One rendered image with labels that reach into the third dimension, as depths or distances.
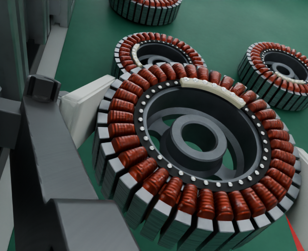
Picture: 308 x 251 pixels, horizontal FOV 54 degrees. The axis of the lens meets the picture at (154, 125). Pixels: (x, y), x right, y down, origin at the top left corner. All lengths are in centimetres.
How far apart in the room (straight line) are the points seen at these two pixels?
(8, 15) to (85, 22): 23
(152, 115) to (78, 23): 29
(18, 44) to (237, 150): 18
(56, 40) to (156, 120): 26
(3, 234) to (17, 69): 13
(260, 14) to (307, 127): 29
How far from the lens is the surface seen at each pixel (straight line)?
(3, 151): 28
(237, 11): 62
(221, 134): 17
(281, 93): 41
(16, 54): 26
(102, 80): 17
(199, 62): 37
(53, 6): 42
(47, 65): 38
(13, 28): 25
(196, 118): 18
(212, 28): 53
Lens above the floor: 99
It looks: 47 degrees down
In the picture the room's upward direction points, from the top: 20 degrees clockwise
